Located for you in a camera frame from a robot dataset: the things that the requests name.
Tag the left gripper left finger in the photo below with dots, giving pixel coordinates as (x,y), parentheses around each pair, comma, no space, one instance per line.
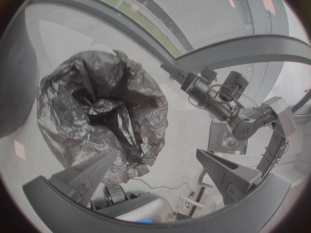
(80,181)

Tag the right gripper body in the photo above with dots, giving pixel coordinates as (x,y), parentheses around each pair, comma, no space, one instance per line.
(204,93)

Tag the black plastic bag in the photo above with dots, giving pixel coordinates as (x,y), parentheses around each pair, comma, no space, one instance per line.
(73,120)

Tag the dark grey round chair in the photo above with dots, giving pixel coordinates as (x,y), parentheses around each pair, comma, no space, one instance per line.
(19,93)

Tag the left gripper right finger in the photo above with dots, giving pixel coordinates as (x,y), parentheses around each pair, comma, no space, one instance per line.
(233,178)

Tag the window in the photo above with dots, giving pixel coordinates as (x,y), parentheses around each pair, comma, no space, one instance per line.
(243,48)

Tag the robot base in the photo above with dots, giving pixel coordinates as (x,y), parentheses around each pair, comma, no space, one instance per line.
(150,204)

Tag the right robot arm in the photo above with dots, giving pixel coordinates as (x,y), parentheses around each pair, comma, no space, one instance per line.
(279,113)

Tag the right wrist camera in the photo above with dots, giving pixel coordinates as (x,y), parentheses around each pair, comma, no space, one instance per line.
(209,73)

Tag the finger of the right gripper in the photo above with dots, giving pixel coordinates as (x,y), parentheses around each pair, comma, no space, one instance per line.
(177,74)

